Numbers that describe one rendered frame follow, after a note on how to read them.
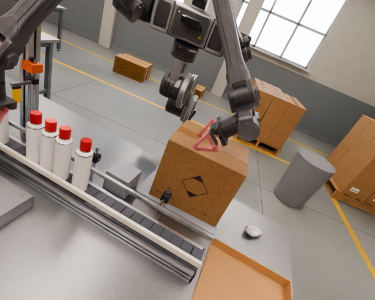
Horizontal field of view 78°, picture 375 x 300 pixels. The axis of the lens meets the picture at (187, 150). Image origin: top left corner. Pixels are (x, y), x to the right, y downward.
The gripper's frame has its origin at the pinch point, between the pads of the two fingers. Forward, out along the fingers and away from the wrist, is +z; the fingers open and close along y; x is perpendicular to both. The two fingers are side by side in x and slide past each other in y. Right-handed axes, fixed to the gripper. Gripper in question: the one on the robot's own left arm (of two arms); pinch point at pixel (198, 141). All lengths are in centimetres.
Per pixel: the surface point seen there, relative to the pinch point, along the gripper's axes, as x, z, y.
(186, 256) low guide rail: 24.2, 13.6, 22.5
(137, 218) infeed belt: 11.7, 28.1, 13.8
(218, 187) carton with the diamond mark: 19.6, 2.6, -0.9
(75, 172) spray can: -12.0, 35.8, 14.6
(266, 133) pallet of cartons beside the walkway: 141, 5, -312
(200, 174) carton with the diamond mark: 12.4, 6.2, -1.6
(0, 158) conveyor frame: -28, 61, 13
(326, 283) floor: 195, -6, -80
